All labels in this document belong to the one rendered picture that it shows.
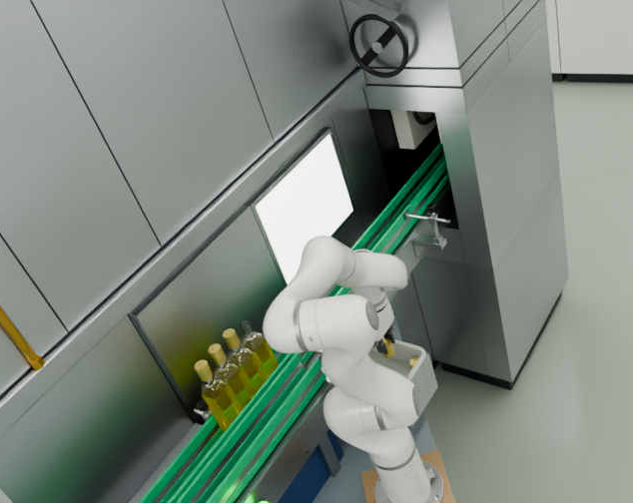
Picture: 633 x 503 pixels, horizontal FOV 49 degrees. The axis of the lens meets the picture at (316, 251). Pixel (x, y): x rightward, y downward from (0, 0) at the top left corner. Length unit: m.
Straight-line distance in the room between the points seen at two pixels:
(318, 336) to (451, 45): 1.15
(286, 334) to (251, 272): 0.71
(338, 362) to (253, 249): 0.68
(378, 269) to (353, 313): 0.36
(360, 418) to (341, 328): 0.39
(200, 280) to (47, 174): 0.52
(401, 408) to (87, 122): 0.96
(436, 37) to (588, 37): 3.08
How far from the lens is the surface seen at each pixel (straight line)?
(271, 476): 1.90
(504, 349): 2.98
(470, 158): 2.38
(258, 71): 2.02
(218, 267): 1.93
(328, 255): 1.40
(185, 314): 1.88
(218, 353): 1.81
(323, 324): 1.32
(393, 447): 1.76
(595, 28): 5.18
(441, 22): 2.18
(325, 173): 2.25
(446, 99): 2.29
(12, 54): 1.57
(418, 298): 2.99
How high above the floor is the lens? 2.49
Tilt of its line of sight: 36 degrees down
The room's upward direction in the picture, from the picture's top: 20 degrees counter-clockwise
